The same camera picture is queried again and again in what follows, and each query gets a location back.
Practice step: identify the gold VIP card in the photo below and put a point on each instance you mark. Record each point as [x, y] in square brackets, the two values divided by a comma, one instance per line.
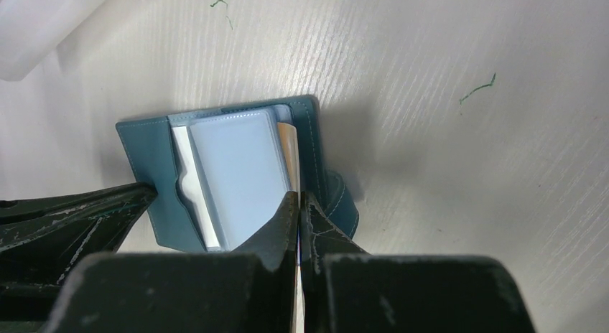
[288, 136]

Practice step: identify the clear plastic tray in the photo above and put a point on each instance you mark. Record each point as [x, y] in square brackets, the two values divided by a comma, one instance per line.
[30, 29]

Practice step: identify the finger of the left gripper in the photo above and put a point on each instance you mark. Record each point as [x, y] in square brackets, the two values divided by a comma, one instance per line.
[43, 239]

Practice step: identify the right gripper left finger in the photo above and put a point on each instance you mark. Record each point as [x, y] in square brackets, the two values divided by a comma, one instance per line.
[249, 289]

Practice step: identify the blue leather card holder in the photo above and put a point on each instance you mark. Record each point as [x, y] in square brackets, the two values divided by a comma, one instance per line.
[220, 173]

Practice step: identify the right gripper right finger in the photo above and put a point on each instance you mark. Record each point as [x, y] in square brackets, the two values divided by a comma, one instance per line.
[347, 289]

